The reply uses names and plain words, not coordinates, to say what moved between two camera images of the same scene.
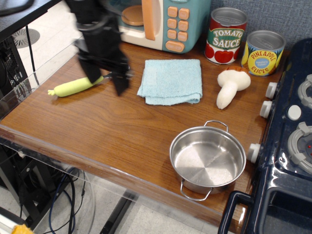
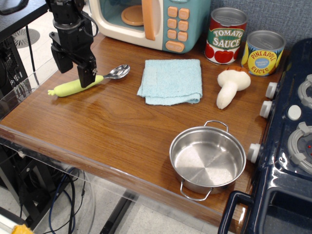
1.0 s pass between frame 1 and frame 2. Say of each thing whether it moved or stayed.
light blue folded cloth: stayed
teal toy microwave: stayed
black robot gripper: moved
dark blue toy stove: stayed
